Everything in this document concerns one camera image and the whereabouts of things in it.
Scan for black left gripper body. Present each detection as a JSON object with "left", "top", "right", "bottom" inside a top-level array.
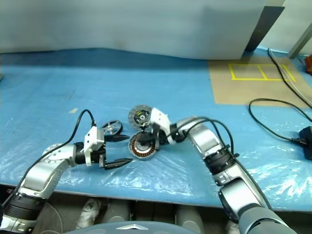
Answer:
[{"left": 90, "top": 142, "right": 108, "bottom": 170}]

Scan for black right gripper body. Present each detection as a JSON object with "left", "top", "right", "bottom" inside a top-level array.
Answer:
[{"left": 152, "top": 126, "right": 169, "bottom": 150}]

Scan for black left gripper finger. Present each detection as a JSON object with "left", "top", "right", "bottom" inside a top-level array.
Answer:
[
  {"left": 104, "top": 135, "right": 130, "bottom": 143},
  {"left": 104, "top": 158, "right": 134, "bottom": 170}
]

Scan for small silver motor bell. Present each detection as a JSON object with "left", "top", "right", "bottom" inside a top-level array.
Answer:
[{"left": 100, "top": 119, "right": 123, "bottom": 137}]

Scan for silver motor housing copper windings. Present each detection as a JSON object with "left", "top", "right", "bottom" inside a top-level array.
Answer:
[{"left": 127, "top": 133, "right": 160, "bottom": 162}]

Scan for silver motor cover circuit board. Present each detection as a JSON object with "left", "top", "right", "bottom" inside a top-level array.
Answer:
[{"left": 128, "top": 104, "right": 153, "bottom": 129}]

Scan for clear plastic sheet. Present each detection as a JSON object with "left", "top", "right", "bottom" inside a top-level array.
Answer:
[{"left": 0, "top": 97, "right": 312, "bottom": 204}]

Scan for grey rounded cylinder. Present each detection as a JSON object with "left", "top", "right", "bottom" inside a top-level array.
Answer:
[
  {"left": 106, "top": 199, "right": 133, "bottom": 223},
  {"left": 175, "top": 204, "right": 205, "bottom": 228}
]

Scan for white speckled object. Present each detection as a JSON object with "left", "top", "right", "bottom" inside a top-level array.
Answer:
[{"left": 76, "top": 197, "right": 102, "bottom": 230}]

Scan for blue table cloth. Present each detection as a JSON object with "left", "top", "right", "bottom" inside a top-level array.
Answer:
[{"left": 0, "top": 47, "right": 312, "bottom": 215}]

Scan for brown cardboard sheet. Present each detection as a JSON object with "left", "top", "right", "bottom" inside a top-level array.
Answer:
[{"left": 208, "top": 57, "right": 312, "bottom": 109}]

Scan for yellow tape marking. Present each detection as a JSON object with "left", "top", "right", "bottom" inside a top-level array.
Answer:
[{"left": 228, "top": 63, "right": 297, "bottom": 82}]

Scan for white backdrop board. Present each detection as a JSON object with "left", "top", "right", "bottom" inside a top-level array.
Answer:
[{"left": 0, "top": 0, "right": 267, "bottom": 60}]

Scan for dark upright panel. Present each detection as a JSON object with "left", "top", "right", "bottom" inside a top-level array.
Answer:
[{"left": 244, "top": 6, "right": 285, "bottom": 53}]

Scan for red object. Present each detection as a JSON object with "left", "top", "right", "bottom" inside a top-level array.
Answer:
[{"left": 304, "top": 55, "right": 312, "bottom": 77}]

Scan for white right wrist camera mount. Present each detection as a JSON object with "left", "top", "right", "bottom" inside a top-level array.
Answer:
[{"left": 149, "top": 108, "right": 176, "bottom": 146}]

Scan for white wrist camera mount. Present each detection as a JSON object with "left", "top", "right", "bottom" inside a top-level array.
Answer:
[
  {"left": 83, "top": 126, "right": 106, "bottom": 167},
  {"left": 149, "top": 108, "right": 176, "bottom": 146}
]

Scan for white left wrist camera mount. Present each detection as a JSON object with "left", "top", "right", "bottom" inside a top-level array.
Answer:
[{"left": 83, "top": 126, "right": 106, "bottom": 167}]

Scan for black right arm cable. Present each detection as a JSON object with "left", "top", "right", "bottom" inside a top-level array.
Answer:
[{"left": 175, "top": 117, "right": 239, "bottom": 159}]

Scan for black power cable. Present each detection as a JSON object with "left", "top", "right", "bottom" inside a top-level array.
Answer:
[{"left": 248, "top": 98, "right": 312, "bottom": 143}]

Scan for long black cable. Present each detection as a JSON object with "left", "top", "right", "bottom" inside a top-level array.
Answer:
[{"left": 268, "top": 48, "right": 312, "bottom": 109}]

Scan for long grey cable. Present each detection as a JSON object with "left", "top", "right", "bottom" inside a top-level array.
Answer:
[{"left": 270, "top": 51, "right": 312, "bottom": 102}]

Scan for grey metal post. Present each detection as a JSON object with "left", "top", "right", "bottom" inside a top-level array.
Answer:
[{"left": 289, "top": 23, "right": 312, "bottom": 59}]

